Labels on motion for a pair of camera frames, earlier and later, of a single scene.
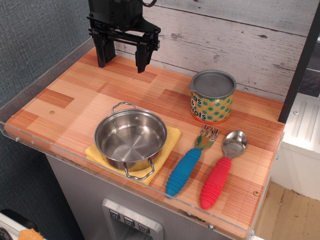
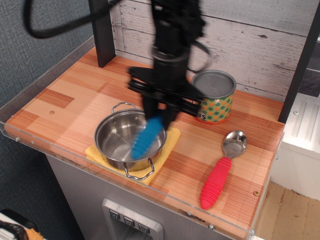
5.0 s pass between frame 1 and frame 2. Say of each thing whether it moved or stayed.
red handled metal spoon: stayed
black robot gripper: moved
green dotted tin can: stayed
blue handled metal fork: moved
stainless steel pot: stayed
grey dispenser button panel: stayed
